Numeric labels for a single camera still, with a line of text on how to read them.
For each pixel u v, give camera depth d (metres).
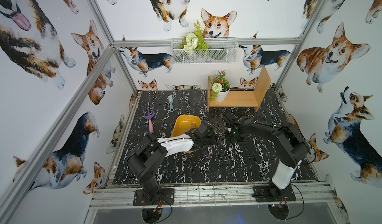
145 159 0.47
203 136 0.69
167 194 0.75
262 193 0.74
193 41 0.79
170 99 1.17
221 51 0.93
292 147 0.49
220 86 0.93
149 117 1.07
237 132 0.69
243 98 1.07
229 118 0.77
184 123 1.03
